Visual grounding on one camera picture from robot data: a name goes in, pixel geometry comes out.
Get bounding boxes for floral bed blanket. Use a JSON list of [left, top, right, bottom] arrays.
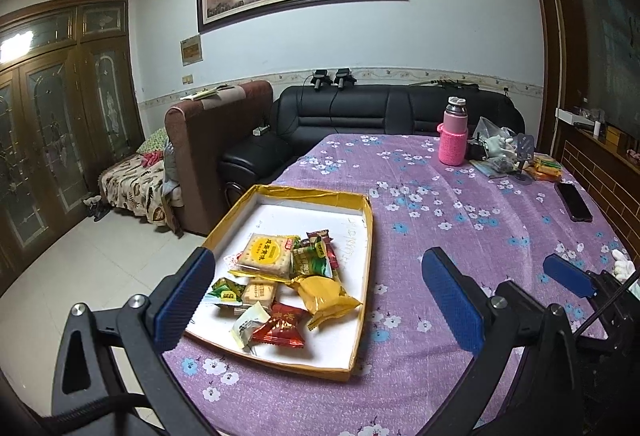
[[98, 153, 173, 227]]

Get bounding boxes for purple floral tablecloth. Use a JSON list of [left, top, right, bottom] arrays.
[[162, 133, 640, 436]]

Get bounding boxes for dark wooden cabinet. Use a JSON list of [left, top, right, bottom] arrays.
[[520, 0, 640, 267]]

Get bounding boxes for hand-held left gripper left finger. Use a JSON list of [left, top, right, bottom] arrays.
[[50, 246, 217, 436]]

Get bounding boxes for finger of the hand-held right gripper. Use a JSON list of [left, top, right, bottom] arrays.
[[543, 253, 594, 298]]

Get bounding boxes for small white snack packet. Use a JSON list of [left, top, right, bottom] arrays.
[[231, 301, 271, 353]]

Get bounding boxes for clear plastic bag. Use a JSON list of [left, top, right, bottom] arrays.
[[472, 116, 518, 152]]

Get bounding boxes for black smartphone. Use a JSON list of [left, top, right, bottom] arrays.
[[555, 182, 593, 223]]

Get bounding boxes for dark shoes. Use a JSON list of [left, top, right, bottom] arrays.
[[82, 195, 111, 222]]

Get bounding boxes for cracker packet round yellow label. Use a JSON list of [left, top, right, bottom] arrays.
[[236, 233, 293, 279]]

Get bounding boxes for stack of yellow orange packets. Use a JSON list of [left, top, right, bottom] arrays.
[[532, 156, 563, 182]]

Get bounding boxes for small wall calendar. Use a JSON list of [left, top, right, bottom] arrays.
[[181, 35, 203, 66]]

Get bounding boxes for yellow snack packet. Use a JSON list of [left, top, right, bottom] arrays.
[[287, 275, 363, 331]]

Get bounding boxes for wooden glass door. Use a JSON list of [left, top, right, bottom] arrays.
[[0, 0, 146, 297]]

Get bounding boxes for small green snack packet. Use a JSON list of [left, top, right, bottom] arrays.
[[209, 279, 244, 309]]

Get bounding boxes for red gold patterned snack packet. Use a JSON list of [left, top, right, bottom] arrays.
[[251, 302, 310, 348]]

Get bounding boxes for clear biscuit packet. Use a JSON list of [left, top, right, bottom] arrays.
[[241, 279, 278, 309]]

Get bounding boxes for white glove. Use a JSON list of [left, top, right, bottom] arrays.
[[487, 136, 517, 157], [612, 249, 637, 283]]

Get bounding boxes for green patterned pillow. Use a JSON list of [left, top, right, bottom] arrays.
[[137, 127, 168, 154]]

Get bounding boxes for white foam tray yellow rim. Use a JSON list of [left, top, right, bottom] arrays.
[[184, 183, 375, 383]]

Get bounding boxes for pink sleeved bottle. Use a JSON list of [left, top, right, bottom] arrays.
[[437, 97, 471, 166]]

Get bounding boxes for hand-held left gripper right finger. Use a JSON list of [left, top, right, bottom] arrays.
[[421, 246, 591, 436]]

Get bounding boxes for brown armchair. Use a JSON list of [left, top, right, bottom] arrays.
[[164, 80, 273, 237]]

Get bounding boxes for phone stand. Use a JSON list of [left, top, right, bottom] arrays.
[[516, 133, 537, 185]]

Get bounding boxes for black leather sofa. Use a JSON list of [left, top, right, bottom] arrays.
[[218, 84, 526, 209]]

